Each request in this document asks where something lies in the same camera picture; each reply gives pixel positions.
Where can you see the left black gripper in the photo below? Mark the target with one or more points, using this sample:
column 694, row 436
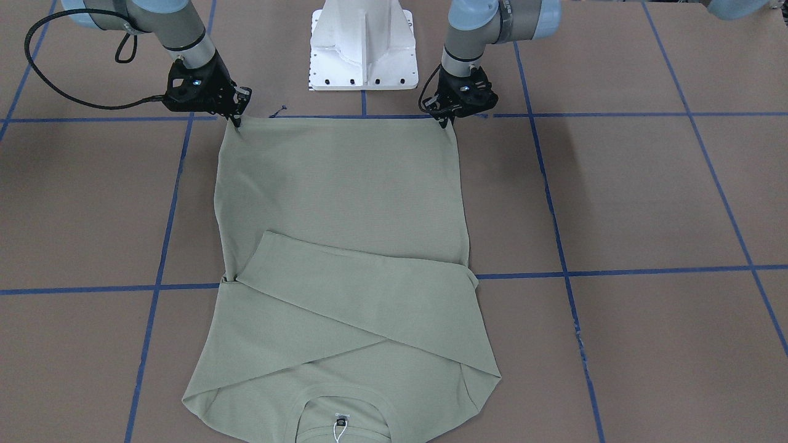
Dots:
column 447, row 82

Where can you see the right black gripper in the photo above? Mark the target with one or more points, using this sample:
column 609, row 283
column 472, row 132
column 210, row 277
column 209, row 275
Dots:
column 217, row 76

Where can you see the olive green long-sleeve shirt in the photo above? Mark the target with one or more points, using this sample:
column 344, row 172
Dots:
column 347, row 288

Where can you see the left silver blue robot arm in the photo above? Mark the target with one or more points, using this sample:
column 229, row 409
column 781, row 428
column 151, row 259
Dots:
column 475, row 25

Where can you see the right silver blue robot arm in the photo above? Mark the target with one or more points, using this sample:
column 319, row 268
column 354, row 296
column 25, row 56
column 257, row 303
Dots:
column 176, row 24

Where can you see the white paper shirt tag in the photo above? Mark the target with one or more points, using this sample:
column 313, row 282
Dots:
column 339, row 428

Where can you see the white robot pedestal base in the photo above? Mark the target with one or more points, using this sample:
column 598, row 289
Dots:
column 362, row 45

